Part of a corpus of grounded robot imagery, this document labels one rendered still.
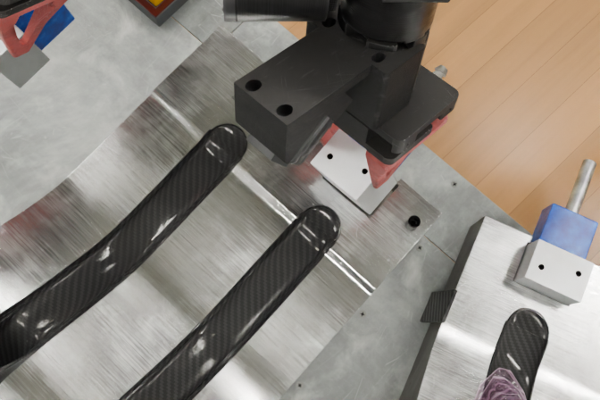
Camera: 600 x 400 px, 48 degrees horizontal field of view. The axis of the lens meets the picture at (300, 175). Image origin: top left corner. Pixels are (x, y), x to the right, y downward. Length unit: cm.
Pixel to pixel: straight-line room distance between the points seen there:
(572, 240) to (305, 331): 24
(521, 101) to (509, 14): 10
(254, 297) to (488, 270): 21
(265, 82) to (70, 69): 39
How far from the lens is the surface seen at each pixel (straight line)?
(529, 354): 63
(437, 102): 45
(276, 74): 38
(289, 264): 57
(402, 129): 43
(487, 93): 72
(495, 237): 62
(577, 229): 63
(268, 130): 38
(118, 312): 57
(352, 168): 52
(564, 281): 61
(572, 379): 63
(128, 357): 55
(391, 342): 65
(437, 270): 66
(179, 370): 56
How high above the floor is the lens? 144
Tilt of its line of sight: 75 degrees down
